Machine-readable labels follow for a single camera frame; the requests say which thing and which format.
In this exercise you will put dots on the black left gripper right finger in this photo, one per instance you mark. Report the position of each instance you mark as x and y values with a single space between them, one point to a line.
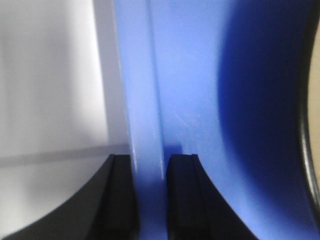
196 209

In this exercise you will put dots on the white cabinet shelving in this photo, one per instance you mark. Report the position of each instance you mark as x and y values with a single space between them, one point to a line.
62 108

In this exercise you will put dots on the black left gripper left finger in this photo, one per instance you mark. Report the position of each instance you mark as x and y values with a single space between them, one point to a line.
105 208

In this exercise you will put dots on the blue plastic tray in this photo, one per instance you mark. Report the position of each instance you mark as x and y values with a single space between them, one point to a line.
218 79

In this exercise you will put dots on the beige plate with black rim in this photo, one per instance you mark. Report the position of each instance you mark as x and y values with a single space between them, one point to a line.
309 105

